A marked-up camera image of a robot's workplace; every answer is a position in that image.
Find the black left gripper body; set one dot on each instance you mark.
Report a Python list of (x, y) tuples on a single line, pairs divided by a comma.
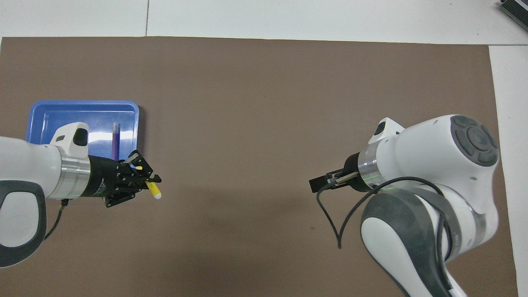
[(107, 177)]

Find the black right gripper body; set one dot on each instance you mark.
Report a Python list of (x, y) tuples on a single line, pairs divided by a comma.
[(351, 173)]

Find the yellow marker pen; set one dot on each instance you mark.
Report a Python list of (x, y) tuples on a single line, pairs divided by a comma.
[(154, 190)]

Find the purple marker pen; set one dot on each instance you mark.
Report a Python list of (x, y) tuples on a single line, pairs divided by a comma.
[(116, 140)]

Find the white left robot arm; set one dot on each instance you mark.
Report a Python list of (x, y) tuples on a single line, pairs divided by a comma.
[(24, 165)]

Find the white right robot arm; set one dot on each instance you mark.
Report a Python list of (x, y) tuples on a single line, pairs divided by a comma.
[(429, 156)]

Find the blue plastic tray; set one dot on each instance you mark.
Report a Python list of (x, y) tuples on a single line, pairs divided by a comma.
[(45, 119)]

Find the brown table mat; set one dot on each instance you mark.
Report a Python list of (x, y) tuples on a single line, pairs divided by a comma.
[(247, 103)]

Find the dark ribbed device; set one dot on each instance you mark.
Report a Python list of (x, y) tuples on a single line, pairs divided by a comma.
[(515, 10)]

